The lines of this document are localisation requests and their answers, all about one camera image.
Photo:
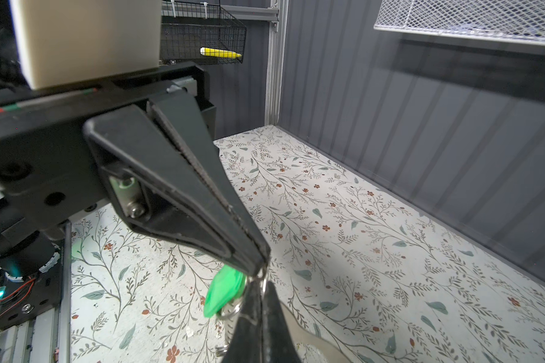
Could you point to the grey strap metal keyring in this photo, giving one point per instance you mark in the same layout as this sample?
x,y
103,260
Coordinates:
x,y
300,336

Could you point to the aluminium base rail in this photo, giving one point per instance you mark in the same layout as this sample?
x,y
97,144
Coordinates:
x,y
35,297

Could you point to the green tag key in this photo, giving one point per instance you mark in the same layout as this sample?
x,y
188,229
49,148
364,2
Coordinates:
x,y
227,286

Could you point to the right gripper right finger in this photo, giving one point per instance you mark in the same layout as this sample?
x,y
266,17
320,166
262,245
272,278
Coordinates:
x,y
277,345

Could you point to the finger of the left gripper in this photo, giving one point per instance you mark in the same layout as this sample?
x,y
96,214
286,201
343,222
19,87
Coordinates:
x,y
127,143
180,118

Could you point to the white mesh wall basket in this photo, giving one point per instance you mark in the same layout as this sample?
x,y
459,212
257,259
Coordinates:
x,y
519,22

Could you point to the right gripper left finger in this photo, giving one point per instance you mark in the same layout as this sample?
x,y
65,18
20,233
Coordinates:
x,y
245,345

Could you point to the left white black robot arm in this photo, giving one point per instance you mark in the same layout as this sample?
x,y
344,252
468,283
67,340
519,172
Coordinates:
x,y
143,142

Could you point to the yellow marker pen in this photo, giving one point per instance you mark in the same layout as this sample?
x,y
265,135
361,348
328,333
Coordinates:
x,y
219,53

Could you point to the black wire wall basket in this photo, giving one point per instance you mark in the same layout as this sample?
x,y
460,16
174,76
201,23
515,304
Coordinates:
x,y
186,27

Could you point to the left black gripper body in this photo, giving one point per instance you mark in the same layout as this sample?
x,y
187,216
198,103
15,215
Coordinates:
x,y
47,172

